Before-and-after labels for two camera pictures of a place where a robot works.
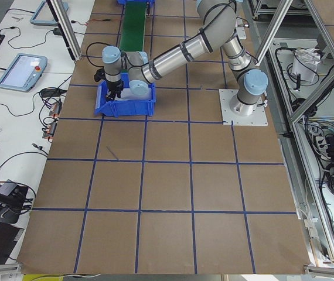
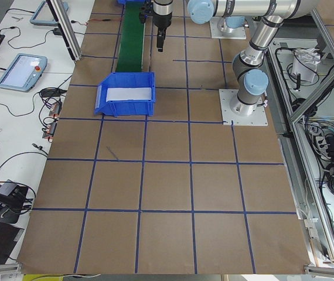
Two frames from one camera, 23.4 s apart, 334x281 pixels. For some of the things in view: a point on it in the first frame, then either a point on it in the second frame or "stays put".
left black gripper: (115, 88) to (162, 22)
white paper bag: (304, 63) stays put
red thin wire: (102, 20) stays put
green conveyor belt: (133, 28) stays put
